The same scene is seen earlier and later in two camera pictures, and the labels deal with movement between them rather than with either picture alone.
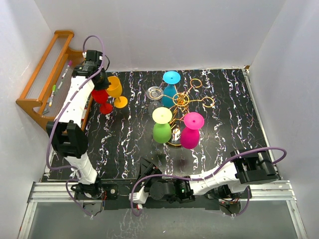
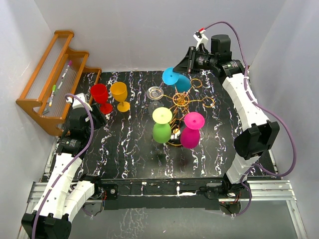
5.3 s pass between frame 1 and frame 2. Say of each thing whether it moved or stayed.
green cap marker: stayed
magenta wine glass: stayed
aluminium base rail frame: stayed
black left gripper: moved
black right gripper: moved
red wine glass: stayed
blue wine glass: moved
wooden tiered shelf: stayed
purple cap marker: stayed
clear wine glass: stayed
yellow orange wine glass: moved
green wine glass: stayed
